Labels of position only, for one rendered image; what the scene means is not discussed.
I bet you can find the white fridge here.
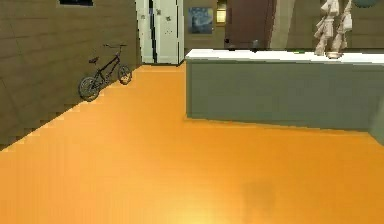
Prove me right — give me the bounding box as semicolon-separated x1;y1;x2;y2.
134;0;185;65

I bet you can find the blue framed picture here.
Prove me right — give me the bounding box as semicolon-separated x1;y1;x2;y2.
188;6;214;35

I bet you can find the grey counter with white top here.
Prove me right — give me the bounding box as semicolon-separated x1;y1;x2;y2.
185;48;384;146

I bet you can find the black bicycle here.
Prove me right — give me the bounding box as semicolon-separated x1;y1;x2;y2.
78;43;133;103

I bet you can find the small yellow framed picture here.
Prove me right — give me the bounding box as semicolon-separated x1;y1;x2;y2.
215;0;228;24

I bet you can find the dark brown room door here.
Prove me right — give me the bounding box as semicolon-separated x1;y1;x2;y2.
224;0;278;51

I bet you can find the dark window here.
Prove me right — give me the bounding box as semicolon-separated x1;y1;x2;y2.
58;0;94;7

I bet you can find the beige sculpture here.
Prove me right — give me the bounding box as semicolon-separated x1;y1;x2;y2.
313;0;354;57

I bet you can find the grey round wall object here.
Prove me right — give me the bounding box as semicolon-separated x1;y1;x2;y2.
352;0;381;9

